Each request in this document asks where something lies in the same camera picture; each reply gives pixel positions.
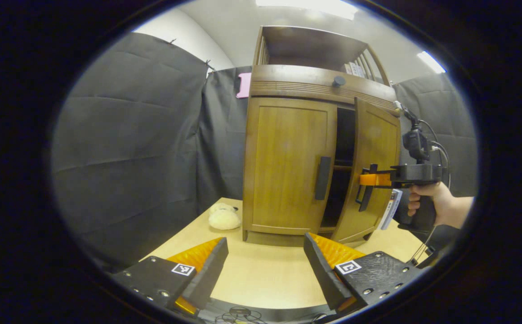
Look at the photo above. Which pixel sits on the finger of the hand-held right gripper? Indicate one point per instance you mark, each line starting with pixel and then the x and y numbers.
pixel 375 179

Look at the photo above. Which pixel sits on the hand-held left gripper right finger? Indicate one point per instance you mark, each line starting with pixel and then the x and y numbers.
pixel 323 274

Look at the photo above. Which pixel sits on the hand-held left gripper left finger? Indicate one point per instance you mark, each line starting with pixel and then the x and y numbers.
pixel 209 274

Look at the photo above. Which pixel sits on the wooden cabinet door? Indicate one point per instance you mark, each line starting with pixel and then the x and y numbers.
pixel 377 144
pixel 283 166

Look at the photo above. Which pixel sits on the wooden double-door shoe cabinet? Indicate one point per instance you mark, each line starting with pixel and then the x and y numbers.
pixel 310 45

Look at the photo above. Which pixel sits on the white hardcover book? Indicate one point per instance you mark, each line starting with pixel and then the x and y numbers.
pixel 390 209

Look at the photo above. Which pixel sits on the wooden inner shelf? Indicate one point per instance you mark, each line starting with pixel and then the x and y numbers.
pixel 342 168

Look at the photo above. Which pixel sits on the cream plush toy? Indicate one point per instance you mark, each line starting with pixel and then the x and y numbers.
pixel 225 218

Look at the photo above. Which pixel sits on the black round drawer knob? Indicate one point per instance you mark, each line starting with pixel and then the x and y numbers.
pixel 338 81

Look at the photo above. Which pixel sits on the small rectangular ceiling light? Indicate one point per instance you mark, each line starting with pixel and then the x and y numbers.
pixel 431 62

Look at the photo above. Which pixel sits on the pale pink book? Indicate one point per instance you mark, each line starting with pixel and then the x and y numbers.
pixel 347 69

